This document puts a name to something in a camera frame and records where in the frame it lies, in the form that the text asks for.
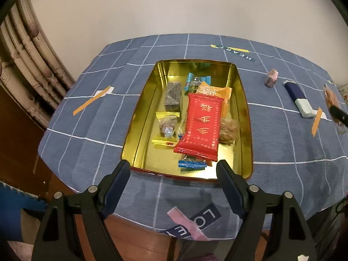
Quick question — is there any clear bag of brown snacks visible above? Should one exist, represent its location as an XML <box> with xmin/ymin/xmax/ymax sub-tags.
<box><xmin>323</xmin><ymin>84</ymin><xmax>346</xmax><ymax>134</ymax></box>

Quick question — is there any navy and mint snack pack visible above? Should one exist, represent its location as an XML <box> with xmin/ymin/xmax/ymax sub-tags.
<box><xmin>283</xmin><ymin>80</ymin><xmax>317</xmax><ymax>118</ymax></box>

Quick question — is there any pink candy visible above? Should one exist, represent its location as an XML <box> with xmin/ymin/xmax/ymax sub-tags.
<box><xmin>264</xmin><ymin>69</ymin><xmax>279</xmax><ymax>88</ymax></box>

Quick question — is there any red snack packet gold print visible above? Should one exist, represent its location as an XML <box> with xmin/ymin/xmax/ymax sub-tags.
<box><xmin>173</xmin><ymin>93</ymin><xmax>223</xmax><ymax>161</ymax></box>

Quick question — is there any orange tape strip right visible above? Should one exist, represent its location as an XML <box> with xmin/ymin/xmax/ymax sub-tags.
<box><xmin>311</xmin><ymin>107</ymin><xmax>323</xmax><ymax>137</ymax></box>

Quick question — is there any orange tape strip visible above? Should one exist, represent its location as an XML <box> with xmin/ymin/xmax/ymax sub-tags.
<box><xmin>73</xmin><ymin>85</ymin><xmax>113</xmax><ymax>116</ymax></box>
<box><xmin>311</xmin><ymin>107</ymin><xmax>323</xmax><ymax>137</ymax></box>

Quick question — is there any orange snack packet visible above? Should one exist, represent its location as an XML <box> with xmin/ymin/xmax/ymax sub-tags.
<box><xmin>196</xmin><ymin>81</ymin><xmax>232</xmax><ymax>118</ymax></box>

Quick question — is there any gold toffee tin box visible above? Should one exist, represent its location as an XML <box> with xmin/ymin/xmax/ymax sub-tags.
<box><xmin>122</xmin><ymin>60</ymin><xmax>253</xmax><ymax>181</ymax></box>

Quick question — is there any blue wrapped candy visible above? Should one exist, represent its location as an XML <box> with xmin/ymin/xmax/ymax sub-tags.
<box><xmin>184</xmin><ymin>72</ymin><xmax>211</xmax><ymax>92</ymax></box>

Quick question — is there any orange tape strip left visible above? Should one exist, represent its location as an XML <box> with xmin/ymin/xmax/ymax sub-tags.
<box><xmin>73</xmin><ymin>85</ymin><xmax>113</xmax><ymax>116</ymax></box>

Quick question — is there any dark grey snack bar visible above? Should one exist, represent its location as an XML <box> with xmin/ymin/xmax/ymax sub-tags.
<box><xmin>164</xmin><ymin>82</ymin><xmax>182</xmax><ymax>112</ymax></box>

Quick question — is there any beige patterned curtain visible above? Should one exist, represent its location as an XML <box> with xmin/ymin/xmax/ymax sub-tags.
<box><xmin>1</xmin><ymin>0</ymin><xmax>75</xmax><ymax>128</ymax></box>

